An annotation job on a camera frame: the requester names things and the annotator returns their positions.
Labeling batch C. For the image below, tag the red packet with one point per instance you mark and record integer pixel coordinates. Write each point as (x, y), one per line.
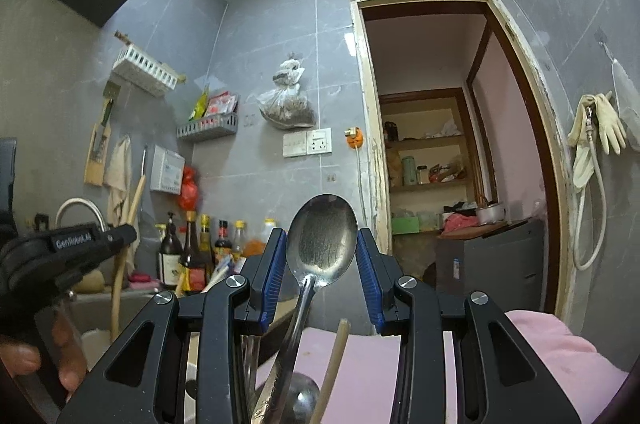
(221, 105)

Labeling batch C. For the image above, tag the metal ladle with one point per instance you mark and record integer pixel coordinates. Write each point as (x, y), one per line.
(301, 396)

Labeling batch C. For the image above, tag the beige rubber gloves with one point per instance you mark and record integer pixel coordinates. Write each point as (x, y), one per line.
(607, 124)

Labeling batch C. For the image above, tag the wooden door frame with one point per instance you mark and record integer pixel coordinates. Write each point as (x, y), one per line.
(545, 154)

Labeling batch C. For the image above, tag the person's left hand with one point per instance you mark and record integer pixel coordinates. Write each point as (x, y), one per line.
(72, 354)

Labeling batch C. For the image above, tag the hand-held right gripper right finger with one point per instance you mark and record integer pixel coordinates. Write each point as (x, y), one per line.
(370, 284)

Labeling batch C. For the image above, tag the white slotted wall basket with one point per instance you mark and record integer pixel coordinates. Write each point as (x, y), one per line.
(145, 72)

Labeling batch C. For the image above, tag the wooden chopstick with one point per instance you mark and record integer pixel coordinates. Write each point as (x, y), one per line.
(139, 199)
(332, 369)

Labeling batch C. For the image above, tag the white wall switch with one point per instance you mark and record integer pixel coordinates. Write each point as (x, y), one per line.
(294, 145)

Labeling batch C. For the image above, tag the dark cabinet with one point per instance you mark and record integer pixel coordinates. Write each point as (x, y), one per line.
(490, 264)

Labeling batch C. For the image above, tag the dark bottle with white label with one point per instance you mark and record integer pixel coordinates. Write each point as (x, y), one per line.
(170, 259)

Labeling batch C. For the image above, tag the red plastic bag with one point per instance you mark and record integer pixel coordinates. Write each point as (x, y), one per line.
(189, 189)

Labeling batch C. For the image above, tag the green packet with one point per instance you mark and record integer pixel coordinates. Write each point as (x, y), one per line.
(200, 107)

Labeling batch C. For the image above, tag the wooden cutting board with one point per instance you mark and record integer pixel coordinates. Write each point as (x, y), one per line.
(97, 154)

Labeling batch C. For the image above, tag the white seasoning packet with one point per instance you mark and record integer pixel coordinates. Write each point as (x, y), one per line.
(222, 269)

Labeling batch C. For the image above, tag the clear yellow-capped bottle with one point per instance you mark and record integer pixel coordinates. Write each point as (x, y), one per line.
(240, 239)

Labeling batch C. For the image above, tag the white wall box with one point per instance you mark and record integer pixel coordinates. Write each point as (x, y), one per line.
(167, 170)

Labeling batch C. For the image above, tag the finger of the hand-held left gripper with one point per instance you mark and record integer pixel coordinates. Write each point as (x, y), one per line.
(272, 279)
(119, 236)

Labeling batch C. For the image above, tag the metal faucet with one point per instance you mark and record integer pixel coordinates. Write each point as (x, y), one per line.
(75, 204)

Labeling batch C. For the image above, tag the metal pot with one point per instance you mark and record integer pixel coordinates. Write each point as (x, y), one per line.
(490, 213)

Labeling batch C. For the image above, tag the small hanging plastic bag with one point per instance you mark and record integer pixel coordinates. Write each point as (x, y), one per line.
(289, 72)

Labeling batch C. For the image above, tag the orange plug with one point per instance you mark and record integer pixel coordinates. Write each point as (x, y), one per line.
(354, 138)

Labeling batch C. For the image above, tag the black wall outlet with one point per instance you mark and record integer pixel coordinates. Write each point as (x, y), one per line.
(41, 221)

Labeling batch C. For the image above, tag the grey wall shelf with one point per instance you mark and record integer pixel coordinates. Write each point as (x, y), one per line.
(207, 128)

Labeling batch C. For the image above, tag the red-capped black bottle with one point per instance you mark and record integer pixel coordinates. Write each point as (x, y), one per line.
(222, 244)

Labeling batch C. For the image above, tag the pink soap dish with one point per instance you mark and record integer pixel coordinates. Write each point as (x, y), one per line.
(140, 279)

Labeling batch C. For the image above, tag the metal spoon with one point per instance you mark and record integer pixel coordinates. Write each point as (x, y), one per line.
(322, 239)

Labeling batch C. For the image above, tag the pink fleece clothing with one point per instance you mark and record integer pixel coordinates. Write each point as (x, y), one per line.
(550, 354)

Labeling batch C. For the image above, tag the white wall outlet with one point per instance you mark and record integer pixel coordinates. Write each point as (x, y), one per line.
(319, 142)

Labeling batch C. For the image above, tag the clear hanging plastic bag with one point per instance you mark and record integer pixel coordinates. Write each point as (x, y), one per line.
(627, 99)

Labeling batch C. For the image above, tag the plastic bag of dried goods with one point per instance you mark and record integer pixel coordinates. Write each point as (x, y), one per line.
(287, 109)

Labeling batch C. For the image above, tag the red cloth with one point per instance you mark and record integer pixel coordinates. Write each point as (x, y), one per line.
(457, 222)

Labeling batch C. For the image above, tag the green thermos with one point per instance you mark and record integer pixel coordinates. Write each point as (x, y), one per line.
(410, 170)

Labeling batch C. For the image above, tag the wooden shelf unit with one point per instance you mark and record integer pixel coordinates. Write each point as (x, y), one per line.
(425, 144)

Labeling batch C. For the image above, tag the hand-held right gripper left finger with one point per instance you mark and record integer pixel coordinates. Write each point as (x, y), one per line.
(272, 279)

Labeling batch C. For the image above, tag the chili powder bag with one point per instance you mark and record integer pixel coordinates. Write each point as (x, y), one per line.
(255, 246)

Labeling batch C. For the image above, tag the hanging beige cloth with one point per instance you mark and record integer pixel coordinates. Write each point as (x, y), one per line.
(119, 174)

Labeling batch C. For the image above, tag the soy sauce bottle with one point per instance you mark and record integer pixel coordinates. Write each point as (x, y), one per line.
(192, 264)

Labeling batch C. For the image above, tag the yellow-capped oil jug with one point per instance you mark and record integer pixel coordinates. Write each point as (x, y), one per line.
(270, 229)

